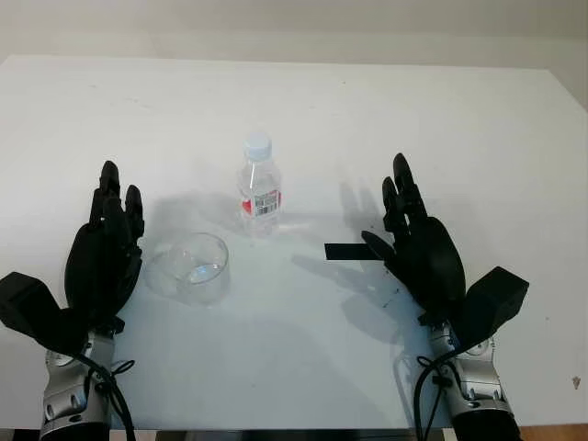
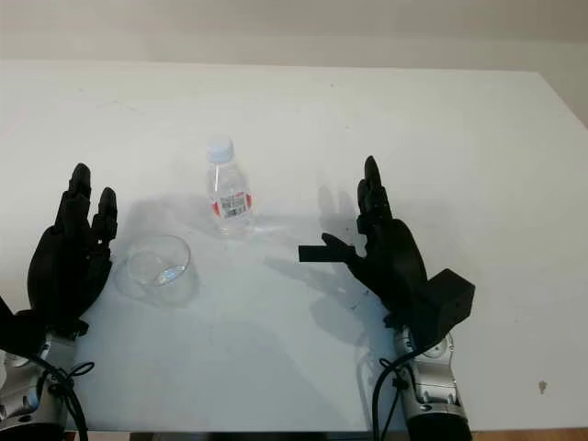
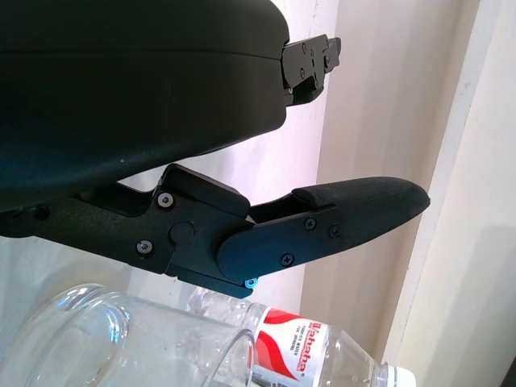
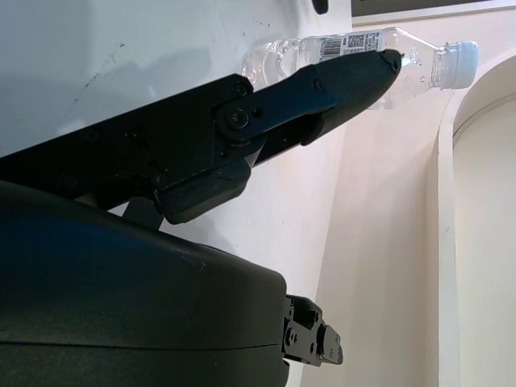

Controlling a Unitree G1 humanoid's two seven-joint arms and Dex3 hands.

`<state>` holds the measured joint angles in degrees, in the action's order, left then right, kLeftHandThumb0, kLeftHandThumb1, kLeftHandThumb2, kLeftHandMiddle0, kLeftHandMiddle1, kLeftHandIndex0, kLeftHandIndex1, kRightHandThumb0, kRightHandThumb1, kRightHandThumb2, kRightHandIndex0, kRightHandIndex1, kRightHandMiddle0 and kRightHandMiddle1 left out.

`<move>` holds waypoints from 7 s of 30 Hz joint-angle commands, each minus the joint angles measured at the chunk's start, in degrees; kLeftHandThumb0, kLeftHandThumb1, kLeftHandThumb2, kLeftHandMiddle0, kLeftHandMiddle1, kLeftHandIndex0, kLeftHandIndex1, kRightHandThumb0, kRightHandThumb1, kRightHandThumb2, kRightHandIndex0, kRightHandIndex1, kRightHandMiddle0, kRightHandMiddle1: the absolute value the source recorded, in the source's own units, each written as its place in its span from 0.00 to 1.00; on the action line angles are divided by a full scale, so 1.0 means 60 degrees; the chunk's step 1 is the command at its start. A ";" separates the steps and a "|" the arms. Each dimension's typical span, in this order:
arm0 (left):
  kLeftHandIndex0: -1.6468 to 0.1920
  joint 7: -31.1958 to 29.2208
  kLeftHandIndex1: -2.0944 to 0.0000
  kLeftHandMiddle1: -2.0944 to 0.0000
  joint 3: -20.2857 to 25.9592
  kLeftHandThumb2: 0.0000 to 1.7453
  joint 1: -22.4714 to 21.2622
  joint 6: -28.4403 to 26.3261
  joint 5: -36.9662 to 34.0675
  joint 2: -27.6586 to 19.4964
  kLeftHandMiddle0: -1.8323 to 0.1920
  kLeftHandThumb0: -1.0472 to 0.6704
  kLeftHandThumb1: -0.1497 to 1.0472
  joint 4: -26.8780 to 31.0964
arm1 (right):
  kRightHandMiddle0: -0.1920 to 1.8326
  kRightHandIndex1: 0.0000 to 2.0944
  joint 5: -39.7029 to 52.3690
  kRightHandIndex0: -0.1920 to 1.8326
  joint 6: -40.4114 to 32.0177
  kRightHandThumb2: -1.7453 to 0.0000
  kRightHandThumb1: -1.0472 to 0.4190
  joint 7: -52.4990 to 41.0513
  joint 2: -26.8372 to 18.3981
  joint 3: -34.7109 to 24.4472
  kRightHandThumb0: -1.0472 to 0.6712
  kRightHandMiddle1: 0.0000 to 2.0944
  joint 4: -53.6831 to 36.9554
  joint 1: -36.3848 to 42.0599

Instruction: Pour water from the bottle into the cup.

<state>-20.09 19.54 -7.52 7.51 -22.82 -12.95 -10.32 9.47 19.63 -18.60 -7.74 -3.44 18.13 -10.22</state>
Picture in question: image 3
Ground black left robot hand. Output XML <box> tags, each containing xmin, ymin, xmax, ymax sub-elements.
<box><xmin>0</xmin><ymin>0</ymin><xmax>431</xmax><ymax>300</ymax></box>

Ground clear plastic water bottle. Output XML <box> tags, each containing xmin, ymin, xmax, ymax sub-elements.
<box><xmin>187</xmin><ymin>285</ymin><xmax>418</xmax><ymax>387</ymax></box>

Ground clear glass cup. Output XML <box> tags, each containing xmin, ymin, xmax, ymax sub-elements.
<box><xmin>0</xmin><ymin>283</ymin><xmax>257</xmax><ymax>387</ymax></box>

